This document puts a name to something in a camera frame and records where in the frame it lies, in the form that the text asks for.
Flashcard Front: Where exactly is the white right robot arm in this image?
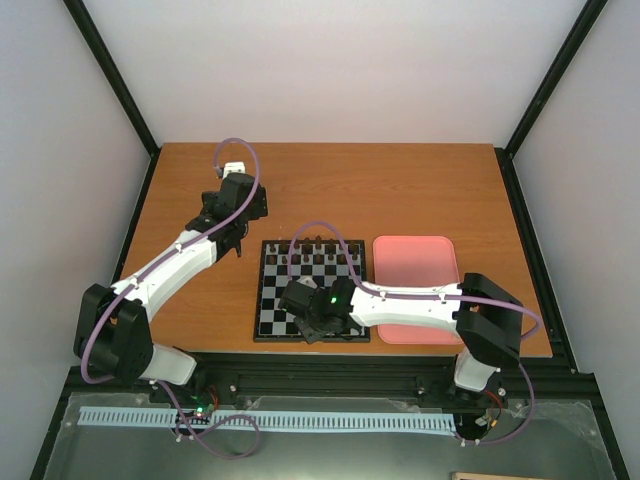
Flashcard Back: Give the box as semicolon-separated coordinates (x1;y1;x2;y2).
278;274;524;392

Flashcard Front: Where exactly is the left black frame post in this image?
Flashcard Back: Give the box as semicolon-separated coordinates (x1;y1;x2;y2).
63;0;160;157

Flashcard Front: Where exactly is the right black frame post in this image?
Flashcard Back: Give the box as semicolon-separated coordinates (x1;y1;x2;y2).
503;0;609;156

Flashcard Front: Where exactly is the light blue cable duct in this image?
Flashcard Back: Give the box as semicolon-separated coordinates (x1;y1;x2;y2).
77;406;456;435

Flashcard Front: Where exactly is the black white chessboard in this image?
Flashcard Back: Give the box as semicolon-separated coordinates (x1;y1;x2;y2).
253;236;367;343

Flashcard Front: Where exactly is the dark chess piece row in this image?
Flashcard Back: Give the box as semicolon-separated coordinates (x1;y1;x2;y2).
261;237;367;270

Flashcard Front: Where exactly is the pink tray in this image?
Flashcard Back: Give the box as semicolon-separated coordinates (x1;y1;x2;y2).
373;236;461;346

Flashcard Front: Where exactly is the black frame post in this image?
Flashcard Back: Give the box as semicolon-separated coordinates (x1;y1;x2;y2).
63;0;160;157
503;0;609;156

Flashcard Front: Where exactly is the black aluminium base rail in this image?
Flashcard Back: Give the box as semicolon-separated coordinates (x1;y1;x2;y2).
174;353;603;411

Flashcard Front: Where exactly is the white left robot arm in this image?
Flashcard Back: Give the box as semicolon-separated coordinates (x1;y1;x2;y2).
73;172;268;403

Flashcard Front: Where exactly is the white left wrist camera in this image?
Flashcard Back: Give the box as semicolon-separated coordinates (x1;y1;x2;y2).
222;162;246;178

